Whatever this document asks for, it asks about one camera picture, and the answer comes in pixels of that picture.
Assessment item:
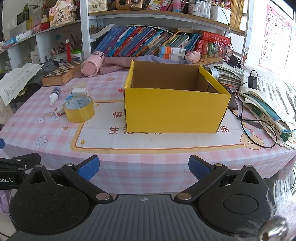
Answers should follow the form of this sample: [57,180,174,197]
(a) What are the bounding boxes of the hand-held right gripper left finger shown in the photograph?
[28,156,114,205]

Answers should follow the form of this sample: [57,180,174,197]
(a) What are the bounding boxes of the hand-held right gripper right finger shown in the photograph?
[174,156,263,205]

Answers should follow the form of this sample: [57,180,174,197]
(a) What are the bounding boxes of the yellow tape roll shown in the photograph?
[63,95,95,123]

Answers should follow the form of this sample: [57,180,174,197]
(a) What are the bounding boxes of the yellow cardboard box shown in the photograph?
[123,60,232,134]

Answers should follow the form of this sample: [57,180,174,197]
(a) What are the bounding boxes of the small blue-capped glue bottle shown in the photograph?
[49,86,61,105]

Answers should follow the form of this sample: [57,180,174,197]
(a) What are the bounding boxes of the large white charger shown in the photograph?
[71,87,88,96]

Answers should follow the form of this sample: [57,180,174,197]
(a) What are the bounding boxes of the white printed paper sheets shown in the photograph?
[0,63,43,105]

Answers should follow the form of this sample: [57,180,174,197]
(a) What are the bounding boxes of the black smartphone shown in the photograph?
[228,86,239,111]

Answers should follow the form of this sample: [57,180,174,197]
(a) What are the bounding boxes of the dark grey cloth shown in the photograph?
[23,60,61,93]

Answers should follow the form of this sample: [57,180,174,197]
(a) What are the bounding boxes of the pile of books and papers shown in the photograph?
[208,62,296,149]

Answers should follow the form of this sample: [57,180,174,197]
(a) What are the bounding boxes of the fluffy white cuff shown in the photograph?
[266,177,296,241]

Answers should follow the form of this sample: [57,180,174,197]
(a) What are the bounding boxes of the wooden chess box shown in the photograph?
[41,60,85,87]

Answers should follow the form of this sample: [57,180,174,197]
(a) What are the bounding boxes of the round metal snap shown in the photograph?
[258,217,289,241]

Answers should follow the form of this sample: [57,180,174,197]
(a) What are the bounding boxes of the white printed tape roll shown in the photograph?
[204,66,219,81]

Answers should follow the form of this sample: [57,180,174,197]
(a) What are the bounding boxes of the pink bottle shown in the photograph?
[81,51,105,77]

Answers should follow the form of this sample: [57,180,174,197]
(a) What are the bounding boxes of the black power adapter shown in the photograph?
[248,70,258,90]

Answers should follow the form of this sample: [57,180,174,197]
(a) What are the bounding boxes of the cup of pens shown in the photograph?
[51,42,68,62]

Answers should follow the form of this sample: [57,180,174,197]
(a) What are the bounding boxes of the purple pink cloth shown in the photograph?
[99,54,186,75]

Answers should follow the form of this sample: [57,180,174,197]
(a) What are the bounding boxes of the brown notebook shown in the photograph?
[196,57,224,67]

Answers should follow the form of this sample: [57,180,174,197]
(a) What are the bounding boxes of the grey striped cloth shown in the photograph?
[256,70,296,122]

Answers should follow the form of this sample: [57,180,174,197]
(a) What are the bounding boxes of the white tissue pack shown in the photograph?
[15,30,33,42]

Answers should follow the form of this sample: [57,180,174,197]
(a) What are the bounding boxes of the black square device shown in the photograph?
[226,55,242,69]

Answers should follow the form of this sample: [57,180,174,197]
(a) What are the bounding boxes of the pink pig toy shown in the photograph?
[185,49,201,64]

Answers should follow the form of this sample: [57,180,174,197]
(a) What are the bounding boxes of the green lid jar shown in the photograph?
[70,49,83,61]

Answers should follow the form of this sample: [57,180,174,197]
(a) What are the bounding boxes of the orange white box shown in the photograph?
[158,53,186,61]
[159,46,186,55]

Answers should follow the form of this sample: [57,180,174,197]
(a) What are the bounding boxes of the small red dictionary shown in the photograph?
[195,39,204,58]

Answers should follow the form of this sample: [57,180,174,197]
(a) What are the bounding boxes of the red gift box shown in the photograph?
[32,22,50,33]

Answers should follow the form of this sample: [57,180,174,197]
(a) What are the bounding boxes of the large red dictionary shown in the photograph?
[201,30,232,47]

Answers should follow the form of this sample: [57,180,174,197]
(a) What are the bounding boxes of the white bookshelf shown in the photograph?
[0,0,253,70]

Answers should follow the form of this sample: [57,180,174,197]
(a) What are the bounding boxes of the row of colourful books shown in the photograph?
[93,25,201,57]

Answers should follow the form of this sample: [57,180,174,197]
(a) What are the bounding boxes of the white pen holder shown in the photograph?
[209,4,232,20]

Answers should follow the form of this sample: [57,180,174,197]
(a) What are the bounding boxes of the bamboo mat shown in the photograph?
[230,0,246,29]

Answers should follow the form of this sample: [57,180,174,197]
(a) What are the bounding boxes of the white quilted bag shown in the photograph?
[88,0,108,13]

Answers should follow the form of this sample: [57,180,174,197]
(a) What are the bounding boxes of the row of thin books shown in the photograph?
[141,0,188,14]

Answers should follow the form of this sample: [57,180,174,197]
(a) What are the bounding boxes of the wooden radio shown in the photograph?
[115,0,143,11]

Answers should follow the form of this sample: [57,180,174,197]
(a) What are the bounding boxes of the black cable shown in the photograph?
[235,79,278,149]

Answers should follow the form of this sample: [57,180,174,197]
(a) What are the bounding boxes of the alphabet wall poster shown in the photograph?
[258,4,293,73]

